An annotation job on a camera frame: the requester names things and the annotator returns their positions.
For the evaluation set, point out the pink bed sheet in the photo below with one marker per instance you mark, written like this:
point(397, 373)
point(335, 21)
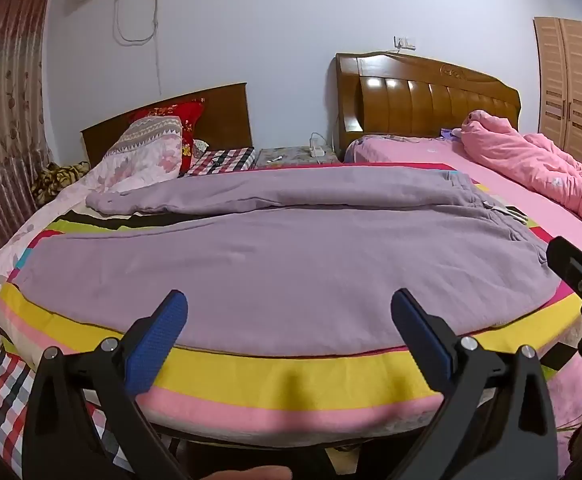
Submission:
point(531, 205)

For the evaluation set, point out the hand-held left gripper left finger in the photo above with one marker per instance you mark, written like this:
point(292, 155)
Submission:
point(156, 345)

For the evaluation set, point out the tiger print blanket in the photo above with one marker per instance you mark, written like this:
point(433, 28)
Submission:
point(61, 177)

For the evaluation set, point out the floral pleated curtain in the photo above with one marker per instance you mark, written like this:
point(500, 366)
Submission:
point(6, 120)

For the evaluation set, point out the light wooden wardrobe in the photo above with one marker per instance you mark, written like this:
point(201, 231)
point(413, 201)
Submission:
point(576, 90)

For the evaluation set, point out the colourful striped blanket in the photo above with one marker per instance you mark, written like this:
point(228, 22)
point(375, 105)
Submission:
point(271, 385)

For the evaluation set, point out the white power strip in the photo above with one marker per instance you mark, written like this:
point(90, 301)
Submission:
point(317, 149)

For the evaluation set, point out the glossy light wooden headboard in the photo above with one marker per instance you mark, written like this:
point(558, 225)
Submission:
point(421, 100)

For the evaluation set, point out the plaid bed sheet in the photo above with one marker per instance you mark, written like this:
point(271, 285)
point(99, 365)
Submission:
point(6, 410)

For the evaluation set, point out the white wall socket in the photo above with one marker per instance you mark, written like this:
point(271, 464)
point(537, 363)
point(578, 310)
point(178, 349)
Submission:
point(404, 43)

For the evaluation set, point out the bedside nightstand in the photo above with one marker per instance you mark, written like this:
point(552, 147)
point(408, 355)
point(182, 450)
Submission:
point(296, 156)

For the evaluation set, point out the dark wooden headboard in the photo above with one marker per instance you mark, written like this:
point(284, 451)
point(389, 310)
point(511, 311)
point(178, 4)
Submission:
point(226, 115)

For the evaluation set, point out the pink padded quilt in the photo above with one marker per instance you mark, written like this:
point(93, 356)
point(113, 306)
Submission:
point(536, 165)

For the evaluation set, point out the small purple item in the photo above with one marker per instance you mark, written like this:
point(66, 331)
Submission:
point(450, 134)

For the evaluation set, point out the zigzag patterned floral pillow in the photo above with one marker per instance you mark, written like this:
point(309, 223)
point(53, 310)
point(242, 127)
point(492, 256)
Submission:
point(146, 135)

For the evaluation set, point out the person's left hand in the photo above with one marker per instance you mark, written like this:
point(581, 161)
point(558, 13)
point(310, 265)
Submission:
point(251, 474)

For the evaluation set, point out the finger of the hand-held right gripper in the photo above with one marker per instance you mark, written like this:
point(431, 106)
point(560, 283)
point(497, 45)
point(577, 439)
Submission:
point(571, 260)

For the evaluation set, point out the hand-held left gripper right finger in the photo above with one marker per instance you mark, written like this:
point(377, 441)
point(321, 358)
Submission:
point(421, 340)

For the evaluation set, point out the red embroidered pillow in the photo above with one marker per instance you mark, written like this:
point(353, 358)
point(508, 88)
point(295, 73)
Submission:
point(191, 130)

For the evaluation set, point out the purple pants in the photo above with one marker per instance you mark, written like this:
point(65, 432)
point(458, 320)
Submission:
point(291, 270)

